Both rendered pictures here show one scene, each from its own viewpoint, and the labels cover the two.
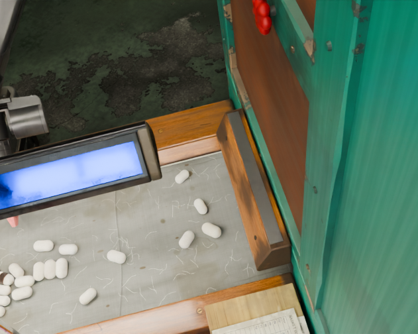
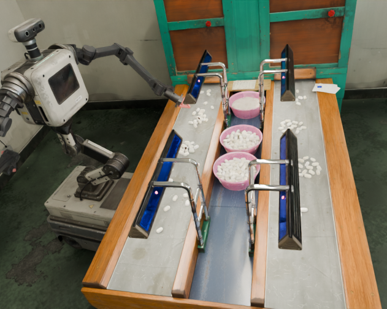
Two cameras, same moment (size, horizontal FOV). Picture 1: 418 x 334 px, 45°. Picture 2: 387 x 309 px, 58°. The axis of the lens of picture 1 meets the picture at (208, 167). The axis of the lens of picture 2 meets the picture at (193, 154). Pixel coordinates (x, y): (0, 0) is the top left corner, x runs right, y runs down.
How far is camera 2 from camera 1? 2.42 m
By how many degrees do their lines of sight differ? 48
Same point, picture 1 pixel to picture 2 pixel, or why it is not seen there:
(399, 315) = (251, 29)
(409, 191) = (245, 11)
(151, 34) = (71, 163)
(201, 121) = (179, 88)
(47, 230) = (189, 114)
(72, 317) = (215, 110)
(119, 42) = (64, 173)
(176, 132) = (178, 92)
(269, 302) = (230, 83)
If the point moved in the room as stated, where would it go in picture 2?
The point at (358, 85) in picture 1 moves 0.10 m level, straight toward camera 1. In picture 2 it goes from (232, 11) to (245, 12)
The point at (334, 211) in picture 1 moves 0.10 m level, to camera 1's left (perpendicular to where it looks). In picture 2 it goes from (234, 36) to (232, 41)
